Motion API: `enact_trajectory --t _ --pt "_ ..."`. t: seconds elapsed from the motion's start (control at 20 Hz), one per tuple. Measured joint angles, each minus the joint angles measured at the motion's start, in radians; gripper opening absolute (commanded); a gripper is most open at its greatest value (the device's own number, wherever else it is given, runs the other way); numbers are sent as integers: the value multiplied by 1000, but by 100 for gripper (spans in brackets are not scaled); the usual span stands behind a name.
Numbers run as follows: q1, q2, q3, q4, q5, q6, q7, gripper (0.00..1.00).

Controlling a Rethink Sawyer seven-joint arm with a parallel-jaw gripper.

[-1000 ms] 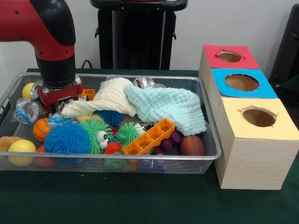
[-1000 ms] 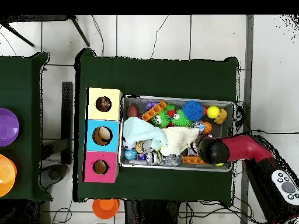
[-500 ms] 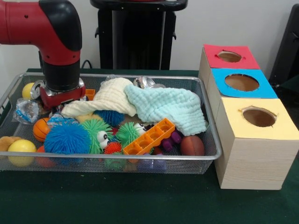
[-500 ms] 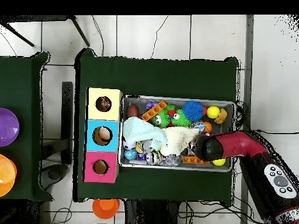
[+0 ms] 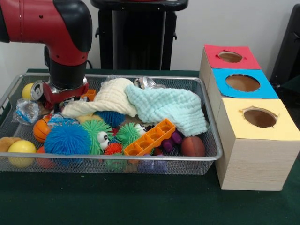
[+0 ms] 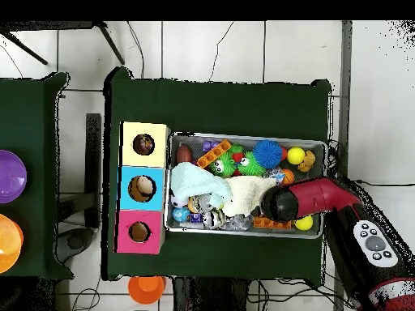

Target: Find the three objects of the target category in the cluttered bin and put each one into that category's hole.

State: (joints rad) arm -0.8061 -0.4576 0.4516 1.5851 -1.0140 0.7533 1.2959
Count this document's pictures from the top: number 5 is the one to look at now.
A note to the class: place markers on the wooden box with three holes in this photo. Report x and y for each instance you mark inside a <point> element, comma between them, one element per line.
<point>257,164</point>

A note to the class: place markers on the orange plastic block tray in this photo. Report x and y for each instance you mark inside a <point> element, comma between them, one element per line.
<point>150,138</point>

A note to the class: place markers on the black upright panel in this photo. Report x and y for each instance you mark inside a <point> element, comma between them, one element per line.
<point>290,47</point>

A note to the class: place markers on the brown toy football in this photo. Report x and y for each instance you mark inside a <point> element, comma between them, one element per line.
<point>193,145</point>

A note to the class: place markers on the blue spiky ball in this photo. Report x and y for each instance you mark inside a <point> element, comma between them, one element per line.
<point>65,140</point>

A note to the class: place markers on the cream muslin cloth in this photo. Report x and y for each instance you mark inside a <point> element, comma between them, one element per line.
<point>107,98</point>

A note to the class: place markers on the light blue muslin cloth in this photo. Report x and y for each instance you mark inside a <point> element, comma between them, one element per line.
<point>168,105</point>

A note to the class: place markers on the crushed red cola can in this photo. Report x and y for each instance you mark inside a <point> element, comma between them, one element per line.
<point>37,91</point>

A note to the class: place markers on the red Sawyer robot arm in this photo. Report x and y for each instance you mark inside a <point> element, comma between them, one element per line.
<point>47,21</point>

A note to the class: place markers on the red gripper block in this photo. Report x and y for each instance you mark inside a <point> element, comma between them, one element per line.
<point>68,95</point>

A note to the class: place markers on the dark green tablecloth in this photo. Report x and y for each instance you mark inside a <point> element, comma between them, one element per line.
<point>140,199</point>

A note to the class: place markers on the green spiky toy with eyes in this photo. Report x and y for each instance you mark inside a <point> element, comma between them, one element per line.
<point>93,131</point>
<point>127,134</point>

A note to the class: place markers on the shallow mesh bin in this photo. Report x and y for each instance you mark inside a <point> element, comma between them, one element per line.
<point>117,166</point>

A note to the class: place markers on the small orange basketball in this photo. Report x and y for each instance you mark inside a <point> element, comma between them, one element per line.
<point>41,131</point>

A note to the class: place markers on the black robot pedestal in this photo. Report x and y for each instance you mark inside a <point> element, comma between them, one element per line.
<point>140,35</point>

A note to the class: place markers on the yellow ball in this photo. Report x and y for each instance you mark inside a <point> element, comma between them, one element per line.
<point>22,147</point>

